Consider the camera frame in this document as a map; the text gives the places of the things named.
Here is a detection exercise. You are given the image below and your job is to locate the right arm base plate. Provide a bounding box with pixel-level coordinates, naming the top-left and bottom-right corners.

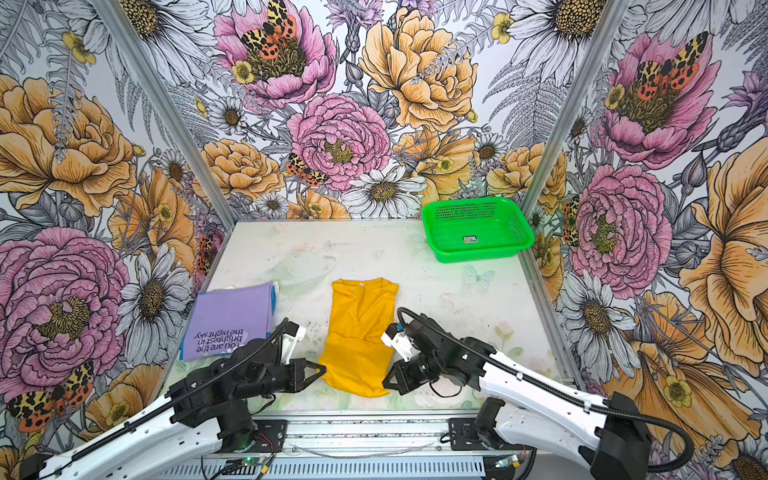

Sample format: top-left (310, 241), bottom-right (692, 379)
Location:
top-left (439, 417), bottom-right (525, 452)

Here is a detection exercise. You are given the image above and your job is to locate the left corrugated black cable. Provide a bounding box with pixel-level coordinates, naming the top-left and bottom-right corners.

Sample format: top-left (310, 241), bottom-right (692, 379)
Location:
top-left (65, 317), bottom-right (290, 463)

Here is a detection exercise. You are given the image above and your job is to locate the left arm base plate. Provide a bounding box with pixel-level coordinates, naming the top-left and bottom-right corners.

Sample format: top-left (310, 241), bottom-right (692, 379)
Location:
top-left (218, 419), bottom-right (288, 454)

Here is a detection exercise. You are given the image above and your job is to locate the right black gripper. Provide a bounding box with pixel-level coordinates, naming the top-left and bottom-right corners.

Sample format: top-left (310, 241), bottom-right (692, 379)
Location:
top-left (382, 351), bottom-right (445, 395)

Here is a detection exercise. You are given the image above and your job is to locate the aluminium front rail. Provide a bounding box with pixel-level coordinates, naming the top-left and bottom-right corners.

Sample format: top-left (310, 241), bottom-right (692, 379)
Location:
top-left (203, 413), bottom-right (518, 459)

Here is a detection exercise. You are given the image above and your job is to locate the folded purple t-shirt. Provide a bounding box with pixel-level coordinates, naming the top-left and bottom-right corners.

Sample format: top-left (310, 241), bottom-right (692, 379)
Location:
top-left (180, 282), bottom-right (276, 361)

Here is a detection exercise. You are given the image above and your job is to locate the yellow t-shirt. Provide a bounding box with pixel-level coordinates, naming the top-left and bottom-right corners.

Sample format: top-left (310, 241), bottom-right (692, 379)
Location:
top-left (319, 278), bottom-right (399, 398)

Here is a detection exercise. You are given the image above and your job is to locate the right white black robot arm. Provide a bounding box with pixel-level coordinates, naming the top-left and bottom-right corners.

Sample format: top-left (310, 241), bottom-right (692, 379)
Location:
top-left (381, 324), bottom-right (651, 479)

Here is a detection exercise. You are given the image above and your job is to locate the left aluminium corner post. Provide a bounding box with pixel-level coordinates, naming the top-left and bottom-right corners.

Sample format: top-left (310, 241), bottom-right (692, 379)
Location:
top-left (94, 1), bottom-right (237, 231)

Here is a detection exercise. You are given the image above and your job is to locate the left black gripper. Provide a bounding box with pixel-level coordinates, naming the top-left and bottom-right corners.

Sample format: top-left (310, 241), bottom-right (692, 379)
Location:
top-left (235, 357), bottom-right (325, 399)

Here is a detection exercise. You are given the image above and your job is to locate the aluminium corner post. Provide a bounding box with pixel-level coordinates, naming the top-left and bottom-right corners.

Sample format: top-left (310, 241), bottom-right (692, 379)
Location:
top-left (94, 1), bottom-right (237, 231)
top-left (521, 0), bottom-right (630, 218)

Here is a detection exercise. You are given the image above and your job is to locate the green plastic basket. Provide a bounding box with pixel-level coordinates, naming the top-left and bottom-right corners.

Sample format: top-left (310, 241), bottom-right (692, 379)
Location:
top-left (421, 197), bottom-right (535, 263)

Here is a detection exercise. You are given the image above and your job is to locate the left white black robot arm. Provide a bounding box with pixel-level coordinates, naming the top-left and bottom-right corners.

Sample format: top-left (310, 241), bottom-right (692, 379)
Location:
top-left (19, 346), bottom-right (327, 479)

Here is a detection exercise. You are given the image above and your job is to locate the right corrugated black cable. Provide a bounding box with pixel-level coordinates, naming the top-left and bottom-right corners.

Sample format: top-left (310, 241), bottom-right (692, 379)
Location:
top-left (397, 307), bottom-right (696, 474)

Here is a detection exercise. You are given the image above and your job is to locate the corrugated black cable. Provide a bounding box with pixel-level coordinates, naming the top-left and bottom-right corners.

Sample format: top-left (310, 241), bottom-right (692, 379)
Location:
top-left (397, 307), bottom-right (696, 474)
top-left (65, 317), bottom-right (290, 463)

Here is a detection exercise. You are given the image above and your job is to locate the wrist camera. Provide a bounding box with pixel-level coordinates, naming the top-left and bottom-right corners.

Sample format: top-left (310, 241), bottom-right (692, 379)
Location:
top-left (280, 320), bottom-right (307, 365)
top-left (381, 323), bottom-right (418, 362)

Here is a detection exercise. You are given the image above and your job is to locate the right aluminium corner post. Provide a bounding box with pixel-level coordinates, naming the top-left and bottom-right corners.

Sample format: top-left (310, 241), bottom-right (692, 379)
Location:
top-left (521, 0), bottom-right (630, 218)

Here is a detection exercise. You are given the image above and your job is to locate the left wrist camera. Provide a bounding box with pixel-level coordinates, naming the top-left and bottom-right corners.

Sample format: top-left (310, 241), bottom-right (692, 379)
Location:
top-left (280, 320), bottom-right (307, 365)

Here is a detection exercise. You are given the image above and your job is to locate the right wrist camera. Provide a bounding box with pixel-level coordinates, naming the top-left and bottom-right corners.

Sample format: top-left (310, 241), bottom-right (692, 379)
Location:
top-left (381, 323), bottom-right (418, 362)

